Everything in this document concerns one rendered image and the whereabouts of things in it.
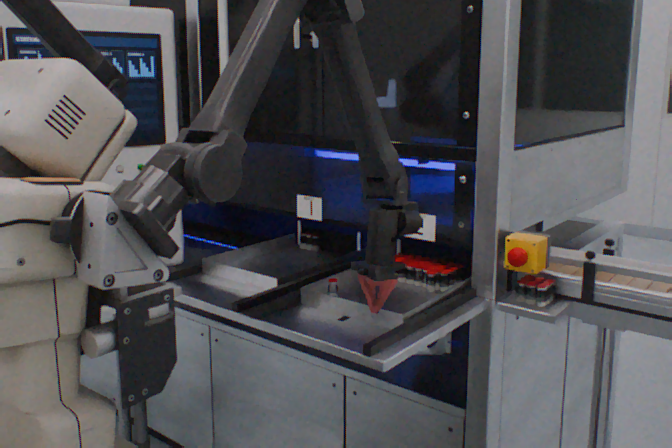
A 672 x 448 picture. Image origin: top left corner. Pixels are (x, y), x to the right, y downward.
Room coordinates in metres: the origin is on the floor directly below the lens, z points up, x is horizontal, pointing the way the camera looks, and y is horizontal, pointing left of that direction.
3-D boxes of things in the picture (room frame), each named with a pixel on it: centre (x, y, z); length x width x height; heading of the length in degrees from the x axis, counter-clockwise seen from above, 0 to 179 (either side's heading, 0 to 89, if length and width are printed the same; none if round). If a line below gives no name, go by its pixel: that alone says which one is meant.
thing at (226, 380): (2.37, 0.14, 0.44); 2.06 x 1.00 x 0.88; 51
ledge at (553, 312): (1.35, -0.44, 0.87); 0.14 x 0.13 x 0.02; 141
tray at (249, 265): (1.60, 0.13, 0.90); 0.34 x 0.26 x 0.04; 141
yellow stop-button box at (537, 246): (1.32, -0.41, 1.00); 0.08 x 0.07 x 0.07; 141
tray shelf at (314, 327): (1.44, 0.04, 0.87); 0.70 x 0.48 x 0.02; 51
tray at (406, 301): (1.38, -0.13, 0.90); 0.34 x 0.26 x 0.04; 142
